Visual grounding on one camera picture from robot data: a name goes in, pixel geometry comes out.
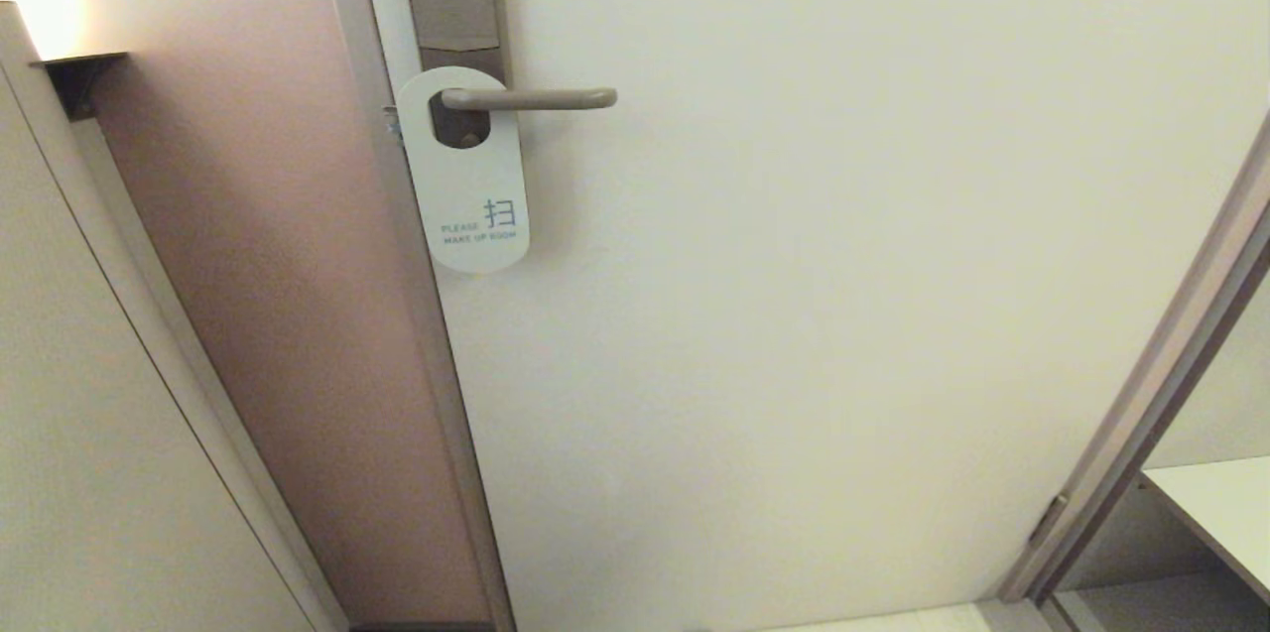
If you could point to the blue door hanger sign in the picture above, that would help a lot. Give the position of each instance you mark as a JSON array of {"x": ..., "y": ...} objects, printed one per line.
[{"x": 476, "y": 186}]

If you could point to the white room door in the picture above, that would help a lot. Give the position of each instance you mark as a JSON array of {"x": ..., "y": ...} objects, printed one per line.
[{"x": 794, "y": 315}]

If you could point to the white shelf board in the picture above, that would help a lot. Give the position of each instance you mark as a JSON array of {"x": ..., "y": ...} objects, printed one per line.
[{"x": 1220, "y": 503}]

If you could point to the wall lamp with shelf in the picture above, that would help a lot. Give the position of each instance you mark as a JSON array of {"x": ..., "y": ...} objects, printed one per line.
[{"x": 79, "y": 76}]

